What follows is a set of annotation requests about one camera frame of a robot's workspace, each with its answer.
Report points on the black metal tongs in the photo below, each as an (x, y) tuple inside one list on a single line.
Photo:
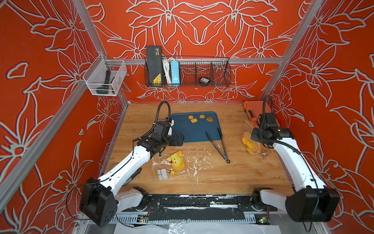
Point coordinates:
[(220, 148)]

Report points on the light blue power bank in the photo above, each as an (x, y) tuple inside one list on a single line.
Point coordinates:
[(175, 75)]

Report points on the orange tool case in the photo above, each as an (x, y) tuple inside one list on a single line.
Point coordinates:
[(253, 110)]

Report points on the dark blue tray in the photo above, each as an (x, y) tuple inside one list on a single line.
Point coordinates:
[(196, 132)]

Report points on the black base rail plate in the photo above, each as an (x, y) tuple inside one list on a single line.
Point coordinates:
[(198, 207)]

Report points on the bag with yellow duck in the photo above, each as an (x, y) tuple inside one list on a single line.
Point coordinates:
[(169, 166)]

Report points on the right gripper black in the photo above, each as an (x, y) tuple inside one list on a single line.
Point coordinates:
[(253, 132)]

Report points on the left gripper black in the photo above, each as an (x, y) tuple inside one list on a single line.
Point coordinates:
[(180, 138)]

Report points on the clear acrylic wall bin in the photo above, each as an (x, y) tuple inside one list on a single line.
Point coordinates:
[(95, 75)]

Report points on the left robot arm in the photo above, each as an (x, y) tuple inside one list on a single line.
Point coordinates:
[(101, 198)]

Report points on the black box in basket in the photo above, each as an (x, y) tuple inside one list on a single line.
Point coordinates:
[(154, 65)]

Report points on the clear bag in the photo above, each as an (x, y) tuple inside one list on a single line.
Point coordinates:
[(252, 147)]

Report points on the dark green screwdriver handle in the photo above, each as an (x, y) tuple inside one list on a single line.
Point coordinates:
[(104, 89)]

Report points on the black wire wall basket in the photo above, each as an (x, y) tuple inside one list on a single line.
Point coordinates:
[(191, 69)]

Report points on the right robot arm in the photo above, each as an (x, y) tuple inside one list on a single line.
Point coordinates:
[(312, 200)]

